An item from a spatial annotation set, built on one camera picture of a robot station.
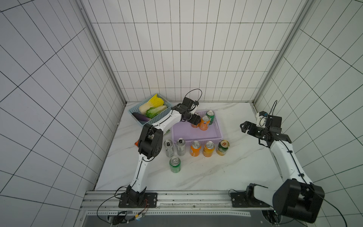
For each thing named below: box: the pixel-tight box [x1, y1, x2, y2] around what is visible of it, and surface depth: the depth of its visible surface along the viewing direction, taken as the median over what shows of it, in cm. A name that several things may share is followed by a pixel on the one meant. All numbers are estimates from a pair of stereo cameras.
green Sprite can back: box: [206, 110, 216, 126], surface depth 100 cm
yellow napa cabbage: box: [138, 93, 165, 115], surface depth 112 cm
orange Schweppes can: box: [202, 140, 215, 158], surface depth 85 cm
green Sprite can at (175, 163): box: [169, 156, 182, 174], surface depth 77 cm
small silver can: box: [163, 139, 175, 158], surface depth 81 cm
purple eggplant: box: [131, 112, 151, 122], surface depth 103 cm
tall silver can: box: [176, 137, 186, 157], surface depth 83 cm
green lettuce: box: [145, 104, 168, 119], surface depth 106 cm
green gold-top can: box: [216, 139, 230, 157], surface depth 85 cm
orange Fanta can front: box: [190, 140, 202, 158], surface depth 85 cm
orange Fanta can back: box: [199, 115, 211, 131], surface depth 97 cm
